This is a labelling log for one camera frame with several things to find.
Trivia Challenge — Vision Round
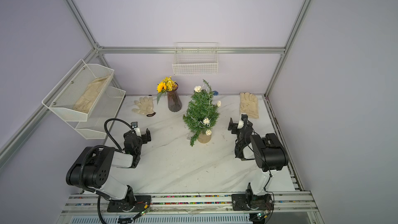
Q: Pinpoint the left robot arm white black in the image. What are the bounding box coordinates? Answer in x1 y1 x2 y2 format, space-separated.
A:
66 118 151 213

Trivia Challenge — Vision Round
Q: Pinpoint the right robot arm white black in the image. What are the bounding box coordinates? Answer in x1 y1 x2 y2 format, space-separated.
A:
228 114 289 211

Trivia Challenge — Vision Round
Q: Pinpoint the small green christmas tree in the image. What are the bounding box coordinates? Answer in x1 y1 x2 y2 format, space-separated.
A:
182 79 222 147

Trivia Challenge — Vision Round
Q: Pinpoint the beige glove on table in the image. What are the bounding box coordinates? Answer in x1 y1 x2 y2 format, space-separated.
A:
239 92 259 119

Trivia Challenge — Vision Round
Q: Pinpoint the white knit glove black cuff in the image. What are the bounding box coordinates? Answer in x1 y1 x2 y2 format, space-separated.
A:
132 96 156 117

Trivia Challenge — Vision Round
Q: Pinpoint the yellow sunflower bouquet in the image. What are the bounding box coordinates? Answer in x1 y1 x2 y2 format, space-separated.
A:
157 76 176 103

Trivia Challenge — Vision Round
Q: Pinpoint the beige glove in basket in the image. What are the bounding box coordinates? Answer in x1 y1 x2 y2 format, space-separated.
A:
73 76 109 114

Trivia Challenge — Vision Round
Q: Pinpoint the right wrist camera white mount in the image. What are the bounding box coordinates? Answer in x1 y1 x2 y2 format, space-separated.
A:
237 119 244 129

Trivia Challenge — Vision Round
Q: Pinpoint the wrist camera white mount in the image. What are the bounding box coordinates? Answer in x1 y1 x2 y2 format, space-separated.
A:
237 119 244 129
131 121 142 137

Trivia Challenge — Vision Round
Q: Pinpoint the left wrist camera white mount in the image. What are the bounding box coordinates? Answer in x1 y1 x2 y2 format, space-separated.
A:
131 121 142 137

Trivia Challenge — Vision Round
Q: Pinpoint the lower white mesh wall basket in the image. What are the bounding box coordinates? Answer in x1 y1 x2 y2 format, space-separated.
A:
68 86 125 140

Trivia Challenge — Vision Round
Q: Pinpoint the white mesh wall basket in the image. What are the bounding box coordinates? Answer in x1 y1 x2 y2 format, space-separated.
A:
42 60 114 122
68 86 125 140

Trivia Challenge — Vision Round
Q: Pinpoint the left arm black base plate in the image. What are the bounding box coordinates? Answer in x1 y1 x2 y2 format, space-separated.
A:
107 195 152 213

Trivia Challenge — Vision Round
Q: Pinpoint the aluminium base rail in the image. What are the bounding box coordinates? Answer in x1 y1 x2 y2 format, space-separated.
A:
57 191 324 224

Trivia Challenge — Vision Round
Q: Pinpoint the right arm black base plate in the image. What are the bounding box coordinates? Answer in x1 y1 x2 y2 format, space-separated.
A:
231 194 274 211

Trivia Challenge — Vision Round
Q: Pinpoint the upper white mesh wall basket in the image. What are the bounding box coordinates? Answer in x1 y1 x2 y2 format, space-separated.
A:
42 60 114 122

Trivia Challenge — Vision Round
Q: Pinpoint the aluminium frame profile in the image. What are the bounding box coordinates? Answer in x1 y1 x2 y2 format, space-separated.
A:
1 0 312 169

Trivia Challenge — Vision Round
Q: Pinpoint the white wire basket back wall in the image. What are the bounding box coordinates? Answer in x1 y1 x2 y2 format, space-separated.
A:
172 42 219 76

